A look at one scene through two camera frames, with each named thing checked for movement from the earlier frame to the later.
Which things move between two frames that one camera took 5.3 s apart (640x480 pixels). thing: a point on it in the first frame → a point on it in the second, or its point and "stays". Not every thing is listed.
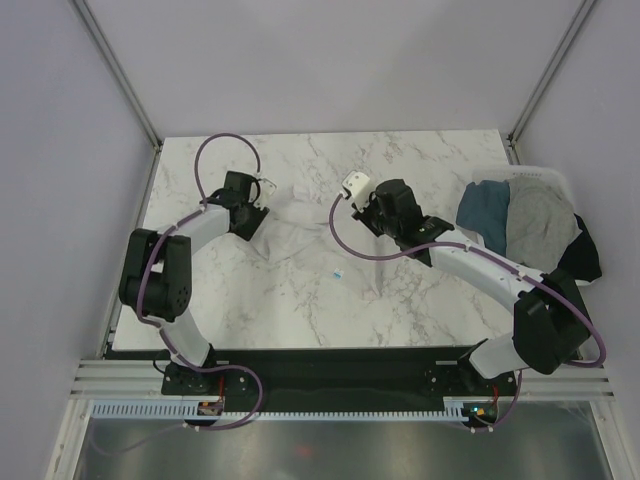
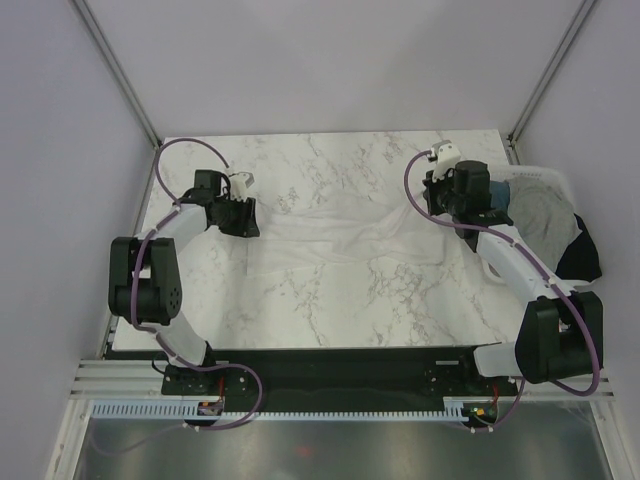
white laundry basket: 503,172 stays
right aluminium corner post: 514,134 stays
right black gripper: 363,216 → 432,187
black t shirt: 581,256 stays
